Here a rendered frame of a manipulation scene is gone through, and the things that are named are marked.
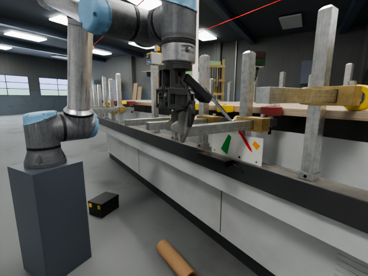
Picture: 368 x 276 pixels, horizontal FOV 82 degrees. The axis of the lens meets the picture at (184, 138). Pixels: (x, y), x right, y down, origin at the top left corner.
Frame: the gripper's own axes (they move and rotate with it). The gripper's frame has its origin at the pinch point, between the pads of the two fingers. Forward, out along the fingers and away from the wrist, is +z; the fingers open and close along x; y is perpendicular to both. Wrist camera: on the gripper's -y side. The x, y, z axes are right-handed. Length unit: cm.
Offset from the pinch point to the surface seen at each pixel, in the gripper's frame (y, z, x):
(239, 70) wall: -714, -140, -619
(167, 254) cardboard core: -19, 76, -42
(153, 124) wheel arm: -1.7, -1.3, -23.5
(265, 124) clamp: -31.6, -2.9, 4.8
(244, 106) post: -29.7, -8.7, -3.6
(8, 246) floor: 58, 84, -114
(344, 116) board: -46, -6, 23
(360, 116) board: -46, -7, 27
